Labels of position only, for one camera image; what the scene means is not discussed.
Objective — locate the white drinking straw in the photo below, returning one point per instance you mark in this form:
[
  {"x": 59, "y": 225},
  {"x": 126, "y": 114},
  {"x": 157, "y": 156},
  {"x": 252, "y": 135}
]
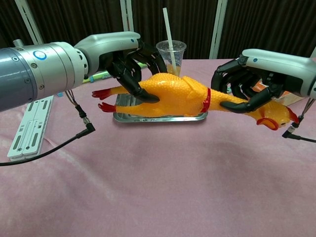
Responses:
[{"x": 169, "y": 29}]

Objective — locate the orange cardboard box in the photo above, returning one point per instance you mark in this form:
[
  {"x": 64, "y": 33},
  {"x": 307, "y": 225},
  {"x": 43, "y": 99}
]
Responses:
[{"x": 291, "y": 99}]

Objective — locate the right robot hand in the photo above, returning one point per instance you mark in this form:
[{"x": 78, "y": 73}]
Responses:
[{"x": 284, "y": 66}]

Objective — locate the yellow rubber chicken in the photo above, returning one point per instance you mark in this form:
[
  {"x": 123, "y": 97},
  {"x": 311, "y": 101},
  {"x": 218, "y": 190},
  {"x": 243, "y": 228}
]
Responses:
[{"x": 177, "y": 93}]

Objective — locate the white metal frame post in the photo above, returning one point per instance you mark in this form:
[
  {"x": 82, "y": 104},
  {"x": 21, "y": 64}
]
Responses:
[
  {"x": 128, "y": 14},
  {"x": 29, "y": 22},
  {"x": 218, "y": 27}
]

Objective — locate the white folding laptop stand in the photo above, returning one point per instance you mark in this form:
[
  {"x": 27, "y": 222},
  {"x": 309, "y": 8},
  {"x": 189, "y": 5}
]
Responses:
[{"x": 29, "y": 130}]

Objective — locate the black pleated curtain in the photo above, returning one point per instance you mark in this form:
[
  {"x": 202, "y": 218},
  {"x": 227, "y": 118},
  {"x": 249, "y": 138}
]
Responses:
[{"x": 259, "y": 24}]

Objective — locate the silver metal tray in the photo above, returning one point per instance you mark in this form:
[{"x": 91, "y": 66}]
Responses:
[{"x": 123, "y": 101}]

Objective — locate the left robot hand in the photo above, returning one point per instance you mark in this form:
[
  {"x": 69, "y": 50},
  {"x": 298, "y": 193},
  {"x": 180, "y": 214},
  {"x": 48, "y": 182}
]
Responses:
[{"x": 108, "y": 47}]

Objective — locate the pink velvet table cloth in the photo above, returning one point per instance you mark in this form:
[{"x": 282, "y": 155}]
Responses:
[{"x": 158, "y": 177}]

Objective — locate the clear plastic drink cup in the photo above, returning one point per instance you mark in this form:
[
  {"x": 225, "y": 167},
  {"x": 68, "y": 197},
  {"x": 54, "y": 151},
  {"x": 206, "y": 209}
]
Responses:
[{"x": 164, "y": 55}]

